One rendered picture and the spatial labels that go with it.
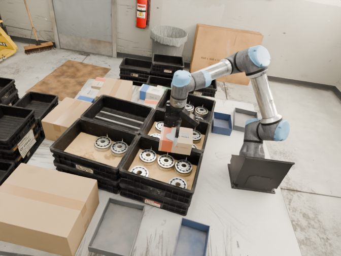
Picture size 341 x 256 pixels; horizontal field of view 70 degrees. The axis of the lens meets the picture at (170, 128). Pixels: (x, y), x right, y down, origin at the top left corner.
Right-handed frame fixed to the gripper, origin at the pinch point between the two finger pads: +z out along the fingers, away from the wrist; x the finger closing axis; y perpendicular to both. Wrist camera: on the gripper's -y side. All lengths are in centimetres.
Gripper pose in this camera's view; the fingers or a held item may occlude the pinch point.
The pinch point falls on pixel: (176, 137)
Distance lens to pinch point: 123.3
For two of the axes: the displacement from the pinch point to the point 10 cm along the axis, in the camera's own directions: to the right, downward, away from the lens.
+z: -1.2, 7.6, 6.3
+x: -0.9, 6.3, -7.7
